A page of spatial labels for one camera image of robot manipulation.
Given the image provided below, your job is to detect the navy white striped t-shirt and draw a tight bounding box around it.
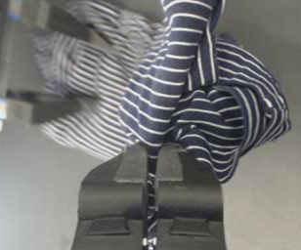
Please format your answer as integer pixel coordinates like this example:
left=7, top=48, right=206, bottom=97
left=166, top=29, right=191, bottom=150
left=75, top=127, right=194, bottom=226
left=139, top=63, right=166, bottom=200
left=31, top=0, right=293, bottom=250

